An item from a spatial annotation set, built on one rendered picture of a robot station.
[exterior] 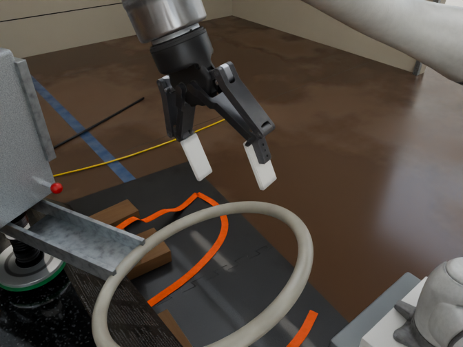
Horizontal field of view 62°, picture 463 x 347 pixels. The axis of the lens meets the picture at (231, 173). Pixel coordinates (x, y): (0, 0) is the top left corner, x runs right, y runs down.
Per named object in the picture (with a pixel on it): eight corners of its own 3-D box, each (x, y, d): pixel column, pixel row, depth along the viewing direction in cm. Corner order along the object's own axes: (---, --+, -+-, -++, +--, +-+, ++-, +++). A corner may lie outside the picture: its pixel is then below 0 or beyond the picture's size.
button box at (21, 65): (29, 155, 111) (-6, 57, 95) (37, 150, 113) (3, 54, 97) (49, 162, 108) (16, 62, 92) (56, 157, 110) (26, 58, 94)
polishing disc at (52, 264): (-17, 263, 126) (-19, 260, 125) (46, 228, 138) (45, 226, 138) (12, 299, 114) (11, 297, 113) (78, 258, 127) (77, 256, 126)
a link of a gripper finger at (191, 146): (182, 142, 58) (179, 142, 59) (200, 181, 61) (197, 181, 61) (196, 132, 60) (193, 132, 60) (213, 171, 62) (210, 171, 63)
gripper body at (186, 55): (218, 17, 47) (242, 89, 51) (178, 31, 54) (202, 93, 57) (172, 38, 43) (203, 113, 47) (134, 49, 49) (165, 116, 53)
